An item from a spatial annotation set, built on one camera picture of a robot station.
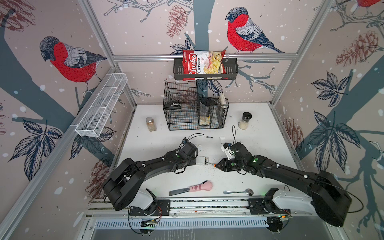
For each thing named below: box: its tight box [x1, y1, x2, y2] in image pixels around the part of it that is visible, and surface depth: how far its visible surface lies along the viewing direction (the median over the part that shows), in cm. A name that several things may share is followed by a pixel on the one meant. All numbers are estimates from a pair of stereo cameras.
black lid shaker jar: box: [239, 111, 253, 130], surface depth 100 cm
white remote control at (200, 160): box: [195, 155, 209, 166], surface depth 91 cm
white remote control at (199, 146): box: [193, 143, 202, 152], surface depth 97 cm
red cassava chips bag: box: [182, 49, 227, 81], surface depth 89 cm
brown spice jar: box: [146, 116, 157, 132], surface depth 100 cm
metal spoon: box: [223, 188, 254, 196], surface depth 81 cm
